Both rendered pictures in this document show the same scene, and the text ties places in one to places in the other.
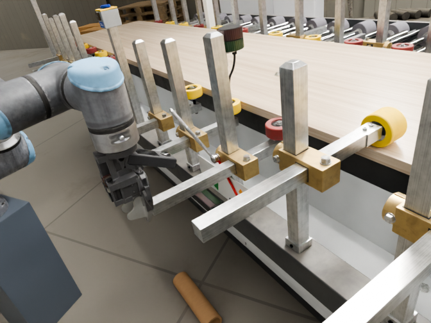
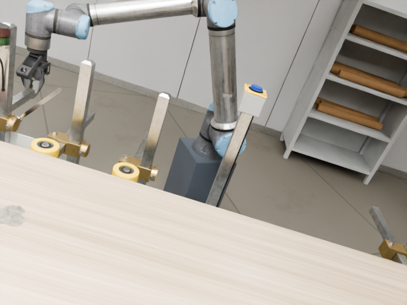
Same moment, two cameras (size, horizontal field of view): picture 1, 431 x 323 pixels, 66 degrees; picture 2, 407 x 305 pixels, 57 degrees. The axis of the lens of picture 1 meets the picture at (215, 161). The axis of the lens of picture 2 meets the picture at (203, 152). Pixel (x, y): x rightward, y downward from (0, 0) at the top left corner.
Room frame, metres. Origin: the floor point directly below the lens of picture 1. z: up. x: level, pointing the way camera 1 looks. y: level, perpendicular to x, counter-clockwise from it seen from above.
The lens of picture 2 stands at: (1.83, -0.73, 1.54)
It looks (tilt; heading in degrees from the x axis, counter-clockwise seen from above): 28 degrees down; 114
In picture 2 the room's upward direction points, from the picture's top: 19 degrees clockwise
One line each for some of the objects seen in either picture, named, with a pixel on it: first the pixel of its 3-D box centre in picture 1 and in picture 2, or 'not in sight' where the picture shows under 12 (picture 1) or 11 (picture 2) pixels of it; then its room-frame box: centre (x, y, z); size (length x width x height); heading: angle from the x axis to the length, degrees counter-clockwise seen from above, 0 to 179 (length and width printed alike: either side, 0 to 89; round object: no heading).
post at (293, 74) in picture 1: (296, 174); not in sight; (0.57, -0.16, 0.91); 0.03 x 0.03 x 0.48; 28
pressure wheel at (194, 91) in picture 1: (194, 100); (123, 183); (1.26, 0.04, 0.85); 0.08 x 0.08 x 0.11
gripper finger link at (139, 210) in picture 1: (139, 212); (31, 85); (0.60, 0.19, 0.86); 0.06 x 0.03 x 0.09; 118
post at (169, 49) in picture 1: (183, 114); (77, 128); (1.01, 0.07, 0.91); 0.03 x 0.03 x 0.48; 28
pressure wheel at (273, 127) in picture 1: (280, 139); not in sight; (0.82, -0.19, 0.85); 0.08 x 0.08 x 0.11
